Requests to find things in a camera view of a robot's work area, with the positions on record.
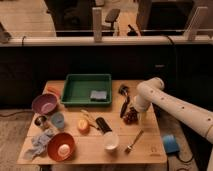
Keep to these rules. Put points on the blue tape roll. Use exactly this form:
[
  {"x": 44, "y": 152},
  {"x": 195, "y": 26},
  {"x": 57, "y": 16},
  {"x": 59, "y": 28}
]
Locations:
[{"x": 170, "y": 144}]

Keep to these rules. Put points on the grey blue sponge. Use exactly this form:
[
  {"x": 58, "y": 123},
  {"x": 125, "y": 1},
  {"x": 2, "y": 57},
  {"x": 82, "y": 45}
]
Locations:
[{"x": 98, "y": 95}]

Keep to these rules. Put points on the green plastic tray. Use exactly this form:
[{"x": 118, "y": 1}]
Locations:
[{"x": 78, "y": 87}]

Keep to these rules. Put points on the dark red grape bunch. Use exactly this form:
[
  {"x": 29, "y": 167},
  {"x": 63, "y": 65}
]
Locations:
[{"x": 131, "y": 116}]

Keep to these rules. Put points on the black office chair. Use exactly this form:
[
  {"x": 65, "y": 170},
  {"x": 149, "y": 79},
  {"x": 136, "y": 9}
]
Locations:
[{"x": 112, "y": 17}]

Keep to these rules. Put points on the black marker block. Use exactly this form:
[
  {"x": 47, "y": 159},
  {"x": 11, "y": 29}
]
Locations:
[{"x": 103, "y": 125}]

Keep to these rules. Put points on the red bowl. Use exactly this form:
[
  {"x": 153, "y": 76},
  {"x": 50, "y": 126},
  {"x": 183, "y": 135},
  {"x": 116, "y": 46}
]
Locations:
[{"x": 58, "y": 140}]

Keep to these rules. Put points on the orange fruit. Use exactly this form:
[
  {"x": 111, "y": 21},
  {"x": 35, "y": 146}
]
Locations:
[{"x": 83, "y": 126}]

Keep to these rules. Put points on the grey blue cloth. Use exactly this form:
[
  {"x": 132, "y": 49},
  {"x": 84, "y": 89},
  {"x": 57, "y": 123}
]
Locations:
[{"x": 39, "y": 143}]

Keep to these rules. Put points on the white cup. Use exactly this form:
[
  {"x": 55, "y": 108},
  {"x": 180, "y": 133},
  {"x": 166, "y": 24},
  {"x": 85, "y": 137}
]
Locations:
[{"x": 110, "y": 141}]

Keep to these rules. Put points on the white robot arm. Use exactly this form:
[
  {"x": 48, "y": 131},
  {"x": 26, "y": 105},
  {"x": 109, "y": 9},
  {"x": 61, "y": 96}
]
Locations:
[{"x": 198, "y": 119}]

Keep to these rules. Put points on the purple bowl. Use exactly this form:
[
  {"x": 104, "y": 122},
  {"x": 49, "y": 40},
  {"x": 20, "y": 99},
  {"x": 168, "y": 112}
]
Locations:
[{"x": 44, "y": 104}]

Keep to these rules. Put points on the white egg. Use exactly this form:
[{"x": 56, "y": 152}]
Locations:
[{"x": 63, "y": 150}]

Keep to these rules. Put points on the orange carrot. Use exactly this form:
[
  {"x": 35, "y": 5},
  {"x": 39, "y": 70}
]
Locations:
[{"x": 55, "y": 91}]

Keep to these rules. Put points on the light blue cup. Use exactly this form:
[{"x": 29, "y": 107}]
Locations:
[{"x": 57, "y": 119}]

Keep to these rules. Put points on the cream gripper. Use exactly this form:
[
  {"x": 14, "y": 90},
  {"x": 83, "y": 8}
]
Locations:
[{"x": 142, "y": 118}]

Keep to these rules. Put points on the wooden table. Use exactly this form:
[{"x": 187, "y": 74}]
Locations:
[{"x": 89, "y": 148}]

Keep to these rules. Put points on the yellow banana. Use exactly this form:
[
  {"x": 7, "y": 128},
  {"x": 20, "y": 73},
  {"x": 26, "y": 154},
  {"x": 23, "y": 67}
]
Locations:
[{"x": 90, "y": 119}]

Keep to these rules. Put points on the black handled brush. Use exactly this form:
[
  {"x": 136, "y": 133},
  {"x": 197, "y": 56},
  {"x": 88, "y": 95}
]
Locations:
[{"x": 124, "y": 91}]

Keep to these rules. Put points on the small metal cup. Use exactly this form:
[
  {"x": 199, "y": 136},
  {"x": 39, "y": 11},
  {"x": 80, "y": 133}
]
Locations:
[{"x": 41, "y": 122}]

